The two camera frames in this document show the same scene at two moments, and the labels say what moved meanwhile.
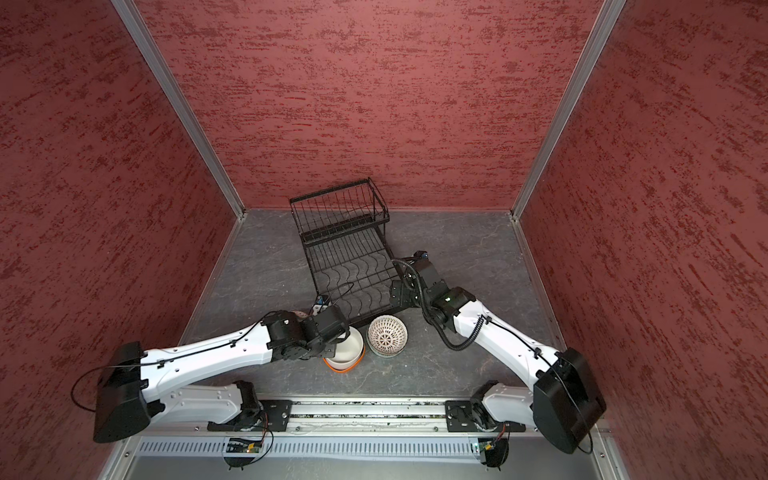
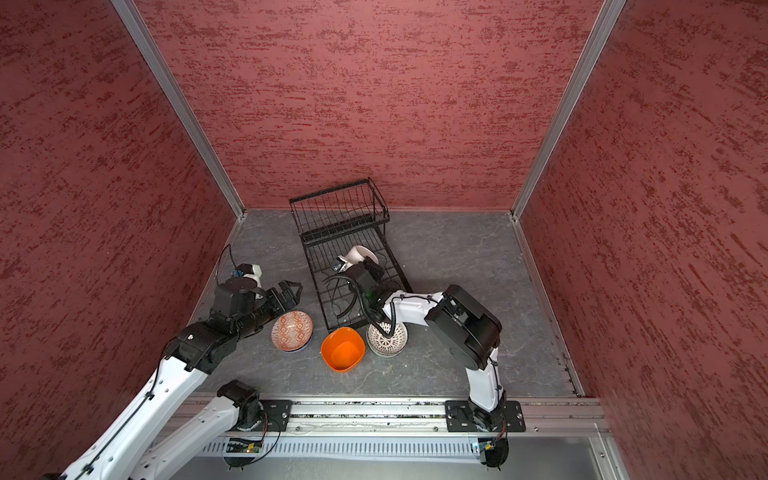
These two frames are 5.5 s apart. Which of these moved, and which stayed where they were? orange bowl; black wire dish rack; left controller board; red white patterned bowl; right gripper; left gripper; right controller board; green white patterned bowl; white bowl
Moved: left gripper; right gripper; white bowl
Stayed: black wire dish rack; right controller board; green white patterned bowl; red white patterned bowl; orange bowl; left controller board
